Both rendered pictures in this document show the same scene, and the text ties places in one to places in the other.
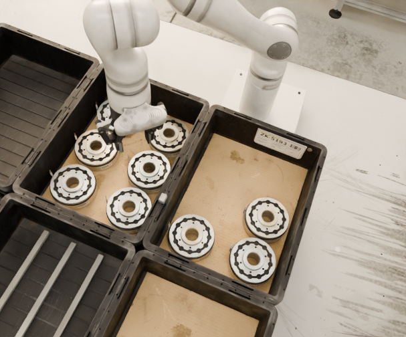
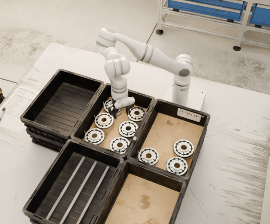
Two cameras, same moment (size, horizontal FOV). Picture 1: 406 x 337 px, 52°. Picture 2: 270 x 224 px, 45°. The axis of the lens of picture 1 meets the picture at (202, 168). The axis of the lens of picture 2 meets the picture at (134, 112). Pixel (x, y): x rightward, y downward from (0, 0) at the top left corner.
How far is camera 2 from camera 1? 69 cm
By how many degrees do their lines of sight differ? 11
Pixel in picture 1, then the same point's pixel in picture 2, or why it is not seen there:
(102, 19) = (111, 66)
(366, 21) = (256, 51)
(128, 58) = (119, 79)
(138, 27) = (123, 68)
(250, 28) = (170, 64)
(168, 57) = (135, 79)
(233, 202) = (168, 143)
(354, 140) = (233, 114)
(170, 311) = (140, 189)
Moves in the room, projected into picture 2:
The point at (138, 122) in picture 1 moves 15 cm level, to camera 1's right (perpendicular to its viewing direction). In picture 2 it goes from (123, 102) to (158, 107)
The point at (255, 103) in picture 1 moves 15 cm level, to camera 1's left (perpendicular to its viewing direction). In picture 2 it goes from (178, 98) to (151, 94)
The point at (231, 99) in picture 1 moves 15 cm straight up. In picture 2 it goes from (167, 97) to (169, 80)
